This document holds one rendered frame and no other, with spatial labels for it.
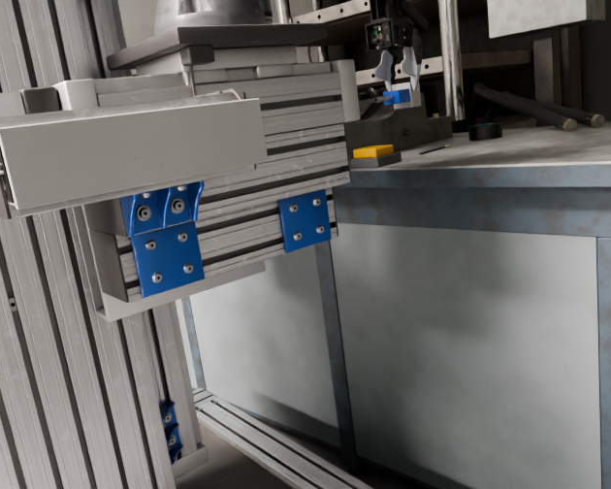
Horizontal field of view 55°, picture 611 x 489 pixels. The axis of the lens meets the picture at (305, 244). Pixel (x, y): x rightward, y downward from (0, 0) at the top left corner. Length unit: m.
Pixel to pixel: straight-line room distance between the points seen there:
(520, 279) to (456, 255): 0.13
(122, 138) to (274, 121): 0.29
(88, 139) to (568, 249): 0.78
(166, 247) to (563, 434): 0.80
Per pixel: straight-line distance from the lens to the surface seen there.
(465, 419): 1.31
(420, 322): 1.27
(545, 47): 2.06
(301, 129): 0.86
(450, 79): 2.00
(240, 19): 0.80
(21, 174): 0.56
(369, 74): 2.28
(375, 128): 1.44
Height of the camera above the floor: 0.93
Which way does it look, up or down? 13 degrees down
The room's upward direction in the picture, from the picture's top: 8 degrees counter-clockwise
